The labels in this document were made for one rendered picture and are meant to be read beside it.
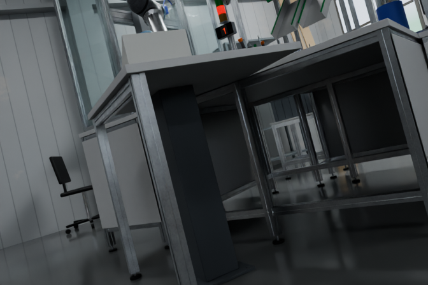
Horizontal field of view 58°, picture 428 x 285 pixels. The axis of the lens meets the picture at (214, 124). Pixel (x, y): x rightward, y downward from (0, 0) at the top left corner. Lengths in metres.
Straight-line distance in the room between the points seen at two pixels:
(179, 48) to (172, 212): 0.76
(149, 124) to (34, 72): 4.16
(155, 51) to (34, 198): 3.71
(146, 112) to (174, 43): 0.54
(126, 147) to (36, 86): 2.89
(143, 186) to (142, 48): 1.10
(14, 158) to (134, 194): 2.77
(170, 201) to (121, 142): 1.38
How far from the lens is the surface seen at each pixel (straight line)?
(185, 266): 1.29
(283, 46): 1.52
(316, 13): 2.01
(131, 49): 1.64
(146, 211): 2.54
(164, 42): 1.69
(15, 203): 5.14
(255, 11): 6.69
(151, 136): 1.23
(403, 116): 1.68
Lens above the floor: 0.55
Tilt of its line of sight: 3 degrees up
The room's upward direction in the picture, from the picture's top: 14 degrees counter-clockwise
